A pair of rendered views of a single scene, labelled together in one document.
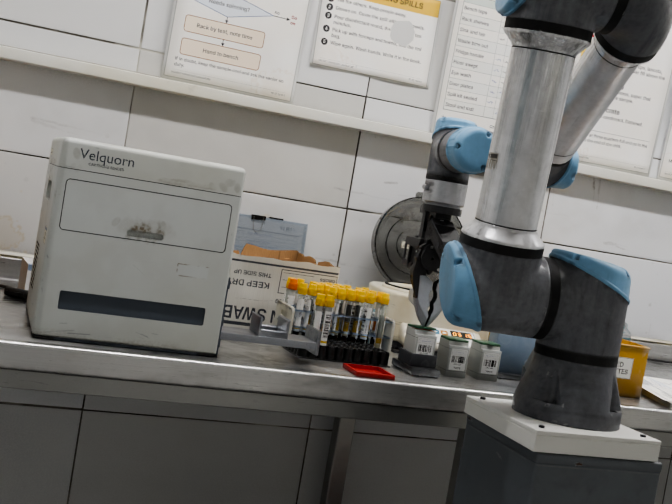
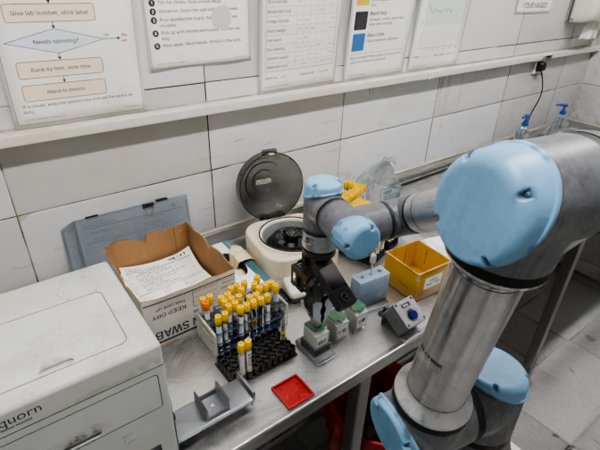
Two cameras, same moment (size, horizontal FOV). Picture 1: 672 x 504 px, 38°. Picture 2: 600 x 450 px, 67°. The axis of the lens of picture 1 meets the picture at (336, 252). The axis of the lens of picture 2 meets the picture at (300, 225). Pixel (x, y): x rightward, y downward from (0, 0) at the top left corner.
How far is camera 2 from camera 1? 112 cm
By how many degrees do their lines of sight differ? 32
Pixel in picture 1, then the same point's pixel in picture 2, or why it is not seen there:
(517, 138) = (467, 359)
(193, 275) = (141, 434)
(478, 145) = (364, 240)
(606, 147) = (376, 62)
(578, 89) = not seen: hidden behind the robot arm
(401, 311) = (281, 271)
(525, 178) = (470, 381)
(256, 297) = (179, 317)
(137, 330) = not seen: outside the picture
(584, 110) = not seen: hidden behind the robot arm
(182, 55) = (29, 103)
